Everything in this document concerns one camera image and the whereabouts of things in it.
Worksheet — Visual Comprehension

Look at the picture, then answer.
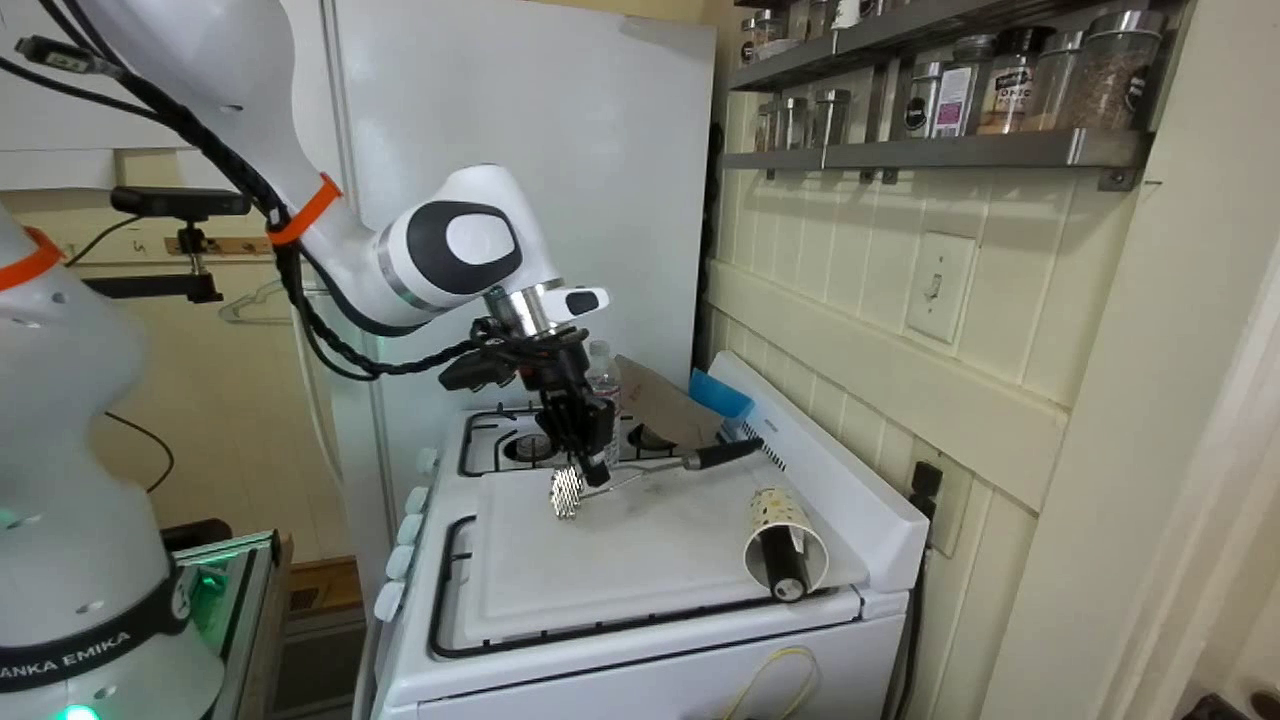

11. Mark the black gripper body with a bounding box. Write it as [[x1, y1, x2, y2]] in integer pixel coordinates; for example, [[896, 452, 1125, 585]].
[[500, 325, 625, 460]]

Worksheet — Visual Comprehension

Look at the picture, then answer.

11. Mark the metal potato masher black handle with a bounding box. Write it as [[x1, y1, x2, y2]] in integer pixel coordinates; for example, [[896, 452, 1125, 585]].
[[544, 432, 767, 524]]

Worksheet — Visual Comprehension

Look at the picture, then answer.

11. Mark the white plastic cutting board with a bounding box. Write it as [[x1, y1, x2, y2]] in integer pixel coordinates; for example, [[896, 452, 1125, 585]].
[[468, 452, 872, 649]]

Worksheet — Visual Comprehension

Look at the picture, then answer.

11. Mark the speckled paper cup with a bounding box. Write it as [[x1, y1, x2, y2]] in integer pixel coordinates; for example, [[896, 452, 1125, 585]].
[[738, 484, 832, 607]]

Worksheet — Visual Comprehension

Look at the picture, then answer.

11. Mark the white gas stove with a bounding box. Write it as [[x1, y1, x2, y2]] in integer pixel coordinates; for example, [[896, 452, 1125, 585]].
[[352, 348, 935, 720]]

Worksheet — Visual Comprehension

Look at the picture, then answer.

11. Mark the white refrigerator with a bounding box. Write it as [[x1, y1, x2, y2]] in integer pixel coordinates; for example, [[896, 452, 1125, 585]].
[[272, 0, 719, 536]]

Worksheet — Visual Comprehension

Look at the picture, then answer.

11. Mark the metal robot cart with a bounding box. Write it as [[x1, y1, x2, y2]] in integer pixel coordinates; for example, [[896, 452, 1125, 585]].
[[157, 517, 295, 720]]

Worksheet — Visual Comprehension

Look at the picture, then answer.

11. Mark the white labelled spice jar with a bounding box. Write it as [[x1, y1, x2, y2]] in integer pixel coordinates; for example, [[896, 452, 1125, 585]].
[[929, 57, 985, 145]]

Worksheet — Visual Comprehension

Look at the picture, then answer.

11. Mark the dark spice jar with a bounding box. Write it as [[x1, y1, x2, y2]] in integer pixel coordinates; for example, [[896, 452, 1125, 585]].
[[975, 23, 1061, 137]]

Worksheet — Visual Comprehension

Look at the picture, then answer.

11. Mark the large glass spice jar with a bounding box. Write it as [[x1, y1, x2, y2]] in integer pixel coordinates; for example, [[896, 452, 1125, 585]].
[[1061, 5, 1169, 137]]

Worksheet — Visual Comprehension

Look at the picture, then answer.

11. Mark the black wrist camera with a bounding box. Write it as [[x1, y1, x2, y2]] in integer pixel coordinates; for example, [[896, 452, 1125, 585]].
[[434, 336, 532, 395]]

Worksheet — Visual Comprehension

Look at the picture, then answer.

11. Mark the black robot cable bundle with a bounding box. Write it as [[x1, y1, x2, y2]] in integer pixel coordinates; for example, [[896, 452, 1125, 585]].
[[0, 0, 536, 392]]

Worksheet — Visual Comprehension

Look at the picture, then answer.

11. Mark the wall outlet with black plug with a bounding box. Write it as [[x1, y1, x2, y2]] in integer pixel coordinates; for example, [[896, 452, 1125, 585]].
[[907, 455, 975, 559]]

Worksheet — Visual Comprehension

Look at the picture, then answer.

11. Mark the black power cord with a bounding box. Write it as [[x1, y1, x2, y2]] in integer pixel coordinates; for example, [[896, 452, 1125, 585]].
[[883, 510, 931, 720]]

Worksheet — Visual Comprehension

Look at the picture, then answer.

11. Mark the cream wall light switch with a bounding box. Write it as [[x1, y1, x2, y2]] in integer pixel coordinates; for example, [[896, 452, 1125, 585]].
[[904, 226, 978, 348]]

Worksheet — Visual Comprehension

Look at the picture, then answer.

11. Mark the thin black wall cable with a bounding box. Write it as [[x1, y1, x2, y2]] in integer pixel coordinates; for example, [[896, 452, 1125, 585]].
[[96, 404, 179, 496]]

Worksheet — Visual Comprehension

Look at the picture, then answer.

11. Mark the metal wall spice rack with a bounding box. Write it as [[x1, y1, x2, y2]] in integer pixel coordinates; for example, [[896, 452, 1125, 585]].
[[716, 0, 1193, 190]]

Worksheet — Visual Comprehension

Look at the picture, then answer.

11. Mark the black camera on stand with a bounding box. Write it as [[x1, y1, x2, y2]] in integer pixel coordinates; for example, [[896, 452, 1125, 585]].
[[90, 184, 255, 306]]

